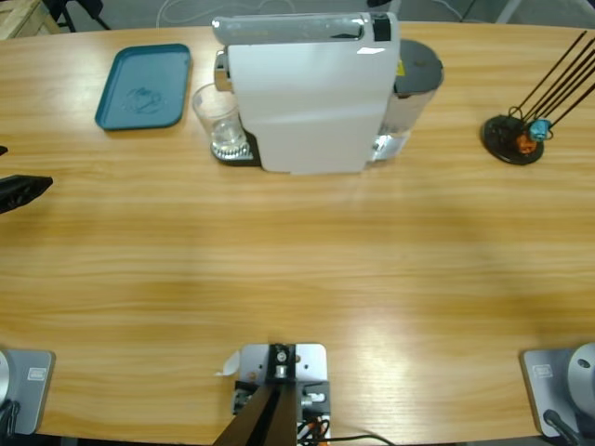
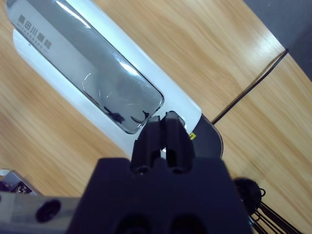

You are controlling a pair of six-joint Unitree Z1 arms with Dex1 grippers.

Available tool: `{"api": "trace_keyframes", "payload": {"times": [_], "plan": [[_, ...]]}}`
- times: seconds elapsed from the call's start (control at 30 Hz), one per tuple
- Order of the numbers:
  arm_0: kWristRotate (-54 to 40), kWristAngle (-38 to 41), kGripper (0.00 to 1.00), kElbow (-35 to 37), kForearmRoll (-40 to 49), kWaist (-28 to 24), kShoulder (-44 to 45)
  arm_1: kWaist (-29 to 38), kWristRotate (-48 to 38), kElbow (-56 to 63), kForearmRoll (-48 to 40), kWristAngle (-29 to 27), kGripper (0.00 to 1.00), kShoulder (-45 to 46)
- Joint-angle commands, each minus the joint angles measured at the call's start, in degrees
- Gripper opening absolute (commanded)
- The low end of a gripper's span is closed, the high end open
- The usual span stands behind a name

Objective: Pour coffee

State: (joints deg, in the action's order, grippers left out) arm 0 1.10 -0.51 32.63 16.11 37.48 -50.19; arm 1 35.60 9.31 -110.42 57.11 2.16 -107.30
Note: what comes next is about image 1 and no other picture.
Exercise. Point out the black capsule holder with rods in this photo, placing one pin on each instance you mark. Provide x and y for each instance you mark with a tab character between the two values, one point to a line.
499	135

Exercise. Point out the orange coffee capsule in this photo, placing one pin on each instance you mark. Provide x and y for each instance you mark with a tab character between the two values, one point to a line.
525	144

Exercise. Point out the light grey frame leg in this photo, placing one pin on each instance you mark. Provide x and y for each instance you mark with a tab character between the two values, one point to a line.
509	10

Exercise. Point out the blue coffee capsule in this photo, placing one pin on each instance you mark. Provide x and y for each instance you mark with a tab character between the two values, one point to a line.
539	130

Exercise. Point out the grey translucent machine lever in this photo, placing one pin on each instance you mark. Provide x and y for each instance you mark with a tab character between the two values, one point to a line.
288	28

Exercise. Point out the clear drinking glass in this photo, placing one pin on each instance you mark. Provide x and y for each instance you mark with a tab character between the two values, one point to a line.
214	111

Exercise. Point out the dark mount post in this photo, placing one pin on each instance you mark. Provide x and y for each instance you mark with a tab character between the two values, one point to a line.
269	418

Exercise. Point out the white mount block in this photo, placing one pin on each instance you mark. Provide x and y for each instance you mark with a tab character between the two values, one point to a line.
311	362

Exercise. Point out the white paper tag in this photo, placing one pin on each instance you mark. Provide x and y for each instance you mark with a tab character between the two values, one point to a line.
231	364

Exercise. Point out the teal plastic tray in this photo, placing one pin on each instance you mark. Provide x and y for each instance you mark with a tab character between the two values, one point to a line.
153	69

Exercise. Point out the metal drip tray grille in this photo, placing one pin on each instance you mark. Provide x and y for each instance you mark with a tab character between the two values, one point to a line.
241	154

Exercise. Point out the white capsule coffee machine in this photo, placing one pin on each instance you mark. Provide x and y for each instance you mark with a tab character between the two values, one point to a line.
316	102

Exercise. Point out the wooden crate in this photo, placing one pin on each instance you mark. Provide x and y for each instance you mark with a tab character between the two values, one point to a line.
18	18

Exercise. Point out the grey base plate with disc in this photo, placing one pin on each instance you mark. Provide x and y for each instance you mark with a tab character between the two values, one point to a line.
558	385
28	390

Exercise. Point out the black stand legs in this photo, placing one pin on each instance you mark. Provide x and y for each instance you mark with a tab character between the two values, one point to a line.
93	11

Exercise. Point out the clear water tank dark lid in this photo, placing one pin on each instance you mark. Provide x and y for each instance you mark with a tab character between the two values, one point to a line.
418	65

